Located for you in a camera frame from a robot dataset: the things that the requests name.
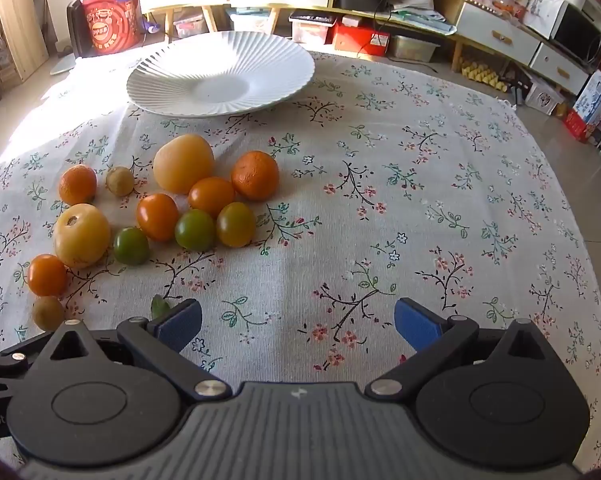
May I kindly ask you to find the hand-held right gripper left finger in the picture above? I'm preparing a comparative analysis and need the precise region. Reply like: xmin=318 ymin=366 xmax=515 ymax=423
xmin=28 ymin=299 xmax=232 ymax=406

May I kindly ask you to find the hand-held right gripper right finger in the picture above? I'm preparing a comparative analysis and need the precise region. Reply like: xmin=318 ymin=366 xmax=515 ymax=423
xmin=364 ymin=297 xmax=570 ymax=403

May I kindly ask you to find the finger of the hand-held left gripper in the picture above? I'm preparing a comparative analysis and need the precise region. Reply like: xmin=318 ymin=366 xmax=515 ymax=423
xmin=0 ymin=334 xmax=48 ymax=396

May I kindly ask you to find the small brown kiwi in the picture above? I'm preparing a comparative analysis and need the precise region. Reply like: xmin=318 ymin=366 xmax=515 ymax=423
xmin=32 ymin=296 xmax=65 ymax=332
xmin=105 ymin=166 xmax=136 ymax=197

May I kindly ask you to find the green tomato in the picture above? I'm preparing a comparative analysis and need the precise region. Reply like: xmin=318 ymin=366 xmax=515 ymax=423
xmin=113 ymin=227 xmax=150 ymax=266
xmin=175 ymin=209 xmax=216 ymax=251

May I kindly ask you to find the orange tomato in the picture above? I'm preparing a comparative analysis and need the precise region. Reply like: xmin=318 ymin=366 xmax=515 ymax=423
xmin=136 ymin=193 xmax=180 ymax=242
xmin=188 ymin=176 xmax=236 ymax=218
xmin=27 ymin=254 xmax=68 ymax=297

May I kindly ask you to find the green-orange tomato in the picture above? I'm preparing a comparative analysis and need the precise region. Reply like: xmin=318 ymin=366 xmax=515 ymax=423
xmin=216 ymin=202 xmax=257 ymax=248

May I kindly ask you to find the yellow pear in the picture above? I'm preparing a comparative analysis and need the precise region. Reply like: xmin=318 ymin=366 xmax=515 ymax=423
xmin=54 ymin=203 xmax=112 ymax=269
xmin=153 ymin=134 xmax=216 ymax=195

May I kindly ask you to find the mandarin orange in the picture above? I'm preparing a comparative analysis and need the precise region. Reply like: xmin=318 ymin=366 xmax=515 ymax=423
xmin=58 ymin=164 xmax=98 ymax=206
xmin=230 ymin=150 xmax=280 ymax=202

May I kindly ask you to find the white ribbed plate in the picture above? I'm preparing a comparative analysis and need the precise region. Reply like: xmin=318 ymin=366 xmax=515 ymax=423
xmin=126 ymin=31 xmax=315 ymax=119

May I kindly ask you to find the egg carton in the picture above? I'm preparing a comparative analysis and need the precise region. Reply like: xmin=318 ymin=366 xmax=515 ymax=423
xmin=459 ymin=57 xmax=510 ymax=93

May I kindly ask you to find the white patterned box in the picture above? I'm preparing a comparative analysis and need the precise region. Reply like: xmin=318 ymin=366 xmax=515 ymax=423
xmin=524 ymin=77 xmax=565 ymax=116

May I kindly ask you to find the clear storage box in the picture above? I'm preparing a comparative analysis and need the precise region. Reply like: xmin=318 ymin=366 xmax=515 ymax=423
xmin=390 ymin=35 xmax=440 ymax=61
xmin=230 ymin=7 xmax=272 ymax=36
xmin=173 ymin=10 xmax=206 ymax=40

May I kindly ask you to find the blue and white carton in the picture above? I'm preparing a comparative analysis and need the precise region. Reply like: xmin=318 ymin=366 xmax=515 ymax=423
xmin=573 ymin=70 xmax=601 ymax=126

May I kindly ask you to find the red box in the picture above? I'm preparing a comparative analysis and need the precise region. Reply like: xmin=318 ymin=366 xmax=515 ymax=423
xmin=333 ymin=22 xmax=391 ymax=56

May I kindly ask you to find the red drum bucket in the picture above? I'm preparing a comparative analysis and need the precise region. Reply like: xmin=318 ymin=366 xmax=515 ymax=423
xmin=80 ymin=0 xmax=144 ymax=57

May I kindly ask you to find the pile of papers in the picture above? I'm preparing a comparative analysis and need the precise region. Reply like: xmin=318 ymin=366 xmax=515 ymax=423
xmin=387 ymin=0 xmax=457 ymax=36

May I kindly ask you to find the black panel on white base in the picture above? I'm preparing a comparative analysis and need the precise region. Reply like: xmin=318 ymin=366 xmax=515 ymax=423
xmin=49 ymin=0 xmax=95 ymax=77

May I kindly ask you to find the black-lid storage box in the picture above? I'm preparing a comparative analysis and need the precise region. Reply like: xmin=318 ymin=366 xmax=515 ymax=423
xmin=289 ymin=10 xmax=337 ymax=43

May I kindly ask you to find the wooden cabinet with shelves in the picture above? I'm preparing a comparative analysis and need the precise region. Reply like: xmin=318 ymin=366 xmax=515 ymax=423
xmin=136 ymin=0 xmax=593 ymax=97

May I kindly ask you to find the microwave oven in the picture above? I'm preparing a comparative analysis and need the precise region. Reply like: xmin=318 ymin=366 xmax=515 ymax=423
xmin=523 ymin=0 xmax=601 ymax=68

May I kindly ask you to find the wooden board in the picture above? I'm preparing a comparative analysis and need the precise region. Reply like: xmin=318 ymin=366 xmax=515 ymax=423
xmin=0 ymin=0 xmax=50 ymax=83

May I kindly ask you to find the black power cable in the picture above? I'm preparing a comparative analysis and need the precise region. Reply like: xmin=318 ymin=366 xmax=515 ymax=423
xmin=357 ymin=0 xmax=438 ymax=73

